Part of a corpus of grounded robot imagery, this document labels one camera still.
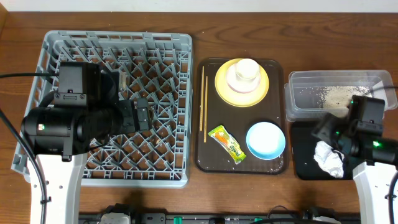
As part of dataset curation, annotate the rice food waste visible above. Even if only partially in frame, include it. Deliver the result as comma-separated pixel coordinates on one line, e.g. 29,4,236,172
295,86,372,109

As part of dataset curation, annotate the white napkin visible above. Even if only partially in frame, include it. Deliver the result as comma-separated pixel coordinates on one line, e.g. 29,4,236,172
313,141,345,179

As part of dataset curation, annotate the light blue bowl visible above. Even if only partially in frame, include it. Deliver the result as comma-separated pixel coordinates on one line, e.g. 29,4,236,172
246,122,286,161

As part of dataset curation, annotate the green yellow snack wrapper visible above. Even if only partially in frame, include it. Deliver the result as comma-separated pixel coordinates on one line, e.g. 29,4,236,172
208,125,246,164

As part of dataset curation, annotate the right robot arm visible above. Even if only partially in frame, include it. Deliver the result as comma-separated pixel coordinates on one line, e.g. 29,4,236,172
312,113,397,223

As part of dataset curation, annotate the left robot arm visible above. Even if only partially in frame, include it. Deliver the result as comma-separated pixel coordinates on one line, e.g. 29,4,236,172
22,98,153,223

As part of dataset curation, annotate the clear plastic waste bin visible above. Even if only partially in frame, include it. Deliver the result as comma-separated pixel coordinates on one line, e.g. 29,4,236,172
284,70,397,122

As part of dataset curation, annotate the black waste tray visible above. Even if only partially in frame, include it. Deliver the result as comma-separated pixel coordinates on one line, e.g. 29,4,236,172
290,121,361,180

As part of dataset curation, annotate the grey dishwasher rack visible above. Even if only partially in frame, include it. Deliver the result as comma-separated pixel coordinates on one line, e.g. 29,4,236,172
11,30,194,189

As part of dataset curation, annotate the wooden chopstick left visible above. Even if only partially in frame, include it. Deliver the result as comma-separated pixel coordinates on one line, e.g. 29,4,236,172
200,66,205,131

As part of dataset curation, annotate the dark brown serving tray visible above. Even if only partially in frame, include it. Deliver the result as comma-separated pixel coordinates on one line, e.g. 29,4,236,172
194,57,288,175

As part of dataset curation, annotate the yellow plate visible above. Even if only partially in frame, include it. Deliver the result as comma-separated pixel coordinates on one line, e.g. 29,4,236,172
215,58,269,108

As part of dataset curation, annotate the pink small bowl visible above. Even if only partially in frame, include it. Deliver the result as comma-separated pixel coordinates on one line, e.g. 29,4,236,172
226,63,261,93

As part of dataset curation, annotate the white cup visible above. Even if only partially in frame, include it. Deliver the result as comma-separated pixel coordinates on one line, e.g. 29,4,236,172
236,58,261,91

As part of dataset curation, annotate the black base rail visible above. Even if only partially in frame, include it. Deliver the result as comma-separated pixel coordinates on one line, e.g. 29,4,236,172
78,213,361,224

